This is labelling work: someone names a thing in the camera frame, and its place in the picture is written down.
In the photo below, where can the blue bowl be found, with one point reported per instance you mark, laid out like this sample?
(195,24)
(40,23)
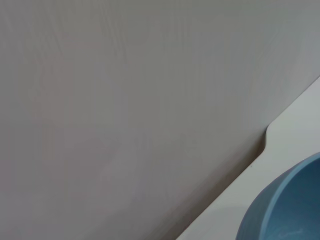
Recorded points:
(295,205)

